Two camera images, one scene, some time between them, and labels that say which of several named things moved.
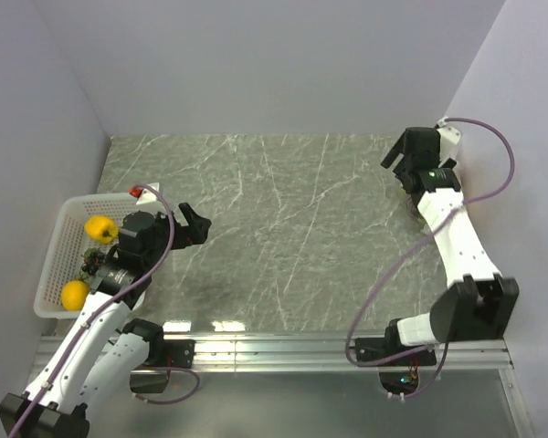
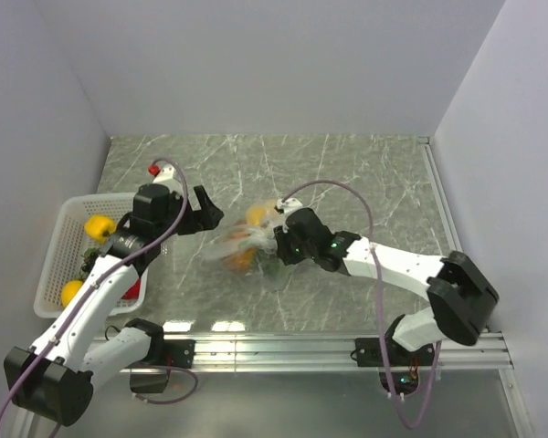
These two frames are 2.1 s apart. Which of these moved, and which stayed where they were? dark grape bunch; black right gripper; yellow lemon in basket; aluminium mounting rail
Moved: black right gripper
Stayed: dark grape bunch; aluminium mounting rail; yellow lemon in basket
